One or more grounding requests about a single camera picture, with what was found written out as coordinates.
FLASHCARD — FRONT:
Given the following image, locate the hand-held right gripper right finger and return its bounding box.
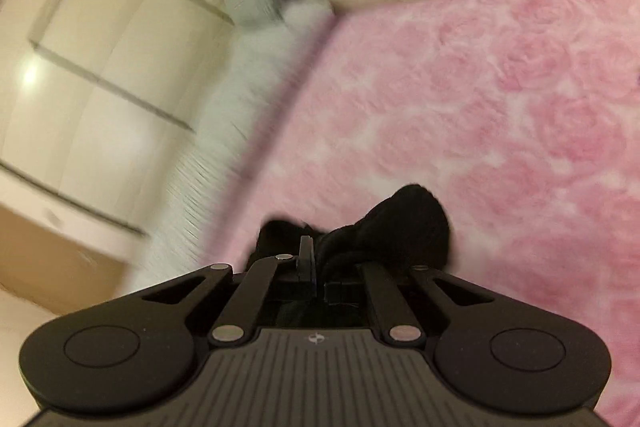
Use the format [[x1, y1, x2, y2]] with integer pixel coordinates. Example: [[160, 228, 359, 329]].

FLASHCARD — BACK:
[[323, 261, 495, 344]]

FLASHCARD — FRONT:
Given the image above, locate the white wardrobe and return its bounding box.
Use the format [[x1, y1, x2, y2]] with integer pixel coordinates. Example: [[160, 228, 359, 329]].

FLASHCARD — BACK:
[[0, 0, 236, 238]]

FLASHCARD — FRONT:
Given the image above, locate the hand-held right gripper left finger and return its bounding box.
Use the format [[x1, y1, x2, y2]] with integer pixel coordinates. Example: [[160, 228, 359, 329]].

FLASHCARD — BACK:
[[141, 236, 318, 344]]

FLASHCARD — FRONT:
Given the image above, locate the pink floral plush blanket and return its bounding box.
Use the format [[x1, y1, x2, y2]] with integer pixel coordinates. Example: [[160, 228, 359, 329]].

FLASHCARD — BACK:
[[200, 0, 640, 413]]

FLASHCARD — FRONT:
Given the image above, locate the black garment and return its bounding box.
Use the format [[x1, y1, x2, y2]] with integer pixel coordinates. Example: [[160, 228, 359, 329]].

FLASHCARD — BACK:
[[245, 184, 453, 303]]

